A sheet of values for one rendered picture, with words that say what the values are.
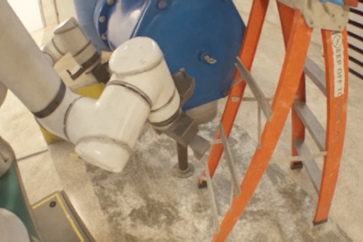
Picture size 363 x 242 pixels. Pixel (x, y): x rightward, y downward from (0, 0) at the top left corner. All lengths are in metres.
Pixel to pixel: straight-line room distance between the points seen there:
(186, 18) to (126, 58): 0.54
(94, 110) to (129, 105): 0.06
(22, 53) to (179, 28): 0.65
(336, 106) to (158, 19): 0.68
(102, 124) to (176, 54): 0.60
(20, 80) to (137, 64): 0.19
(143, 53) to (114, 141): 0.14
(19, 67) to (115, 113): 0.18
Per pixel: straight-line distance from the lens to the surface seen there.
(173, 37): 0.91
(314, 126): 1.16
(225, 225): 1.12
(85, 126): 0.39
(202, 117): 1.93
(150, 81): 0.41
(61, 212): 1.21
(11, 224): 0.29
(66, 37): 0.81
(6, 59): 0.37
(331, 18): 0.70
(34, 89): 0.40
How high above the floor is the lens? 1.24
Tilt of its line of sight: 38 degrees down
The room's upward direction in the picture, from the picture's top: 3 degrees counter-clockwise
